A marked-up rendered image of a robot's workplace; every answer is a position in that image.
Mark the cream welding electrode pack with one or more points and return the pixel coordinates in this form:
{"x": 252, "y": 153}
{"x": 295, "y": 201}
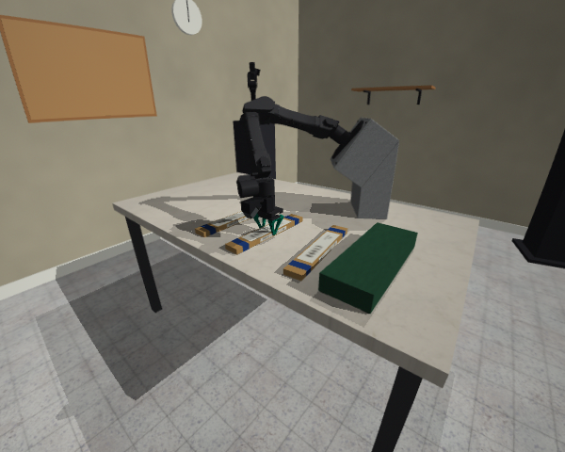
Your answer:
{"x": 221, "y": 224}

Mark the white welding electrode pack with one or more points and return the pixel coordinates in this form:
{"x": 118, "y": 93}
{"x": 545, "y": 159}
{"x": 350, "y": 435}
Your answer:
{"x": 258, "y": 236}
{"x": 303, "y": 264}

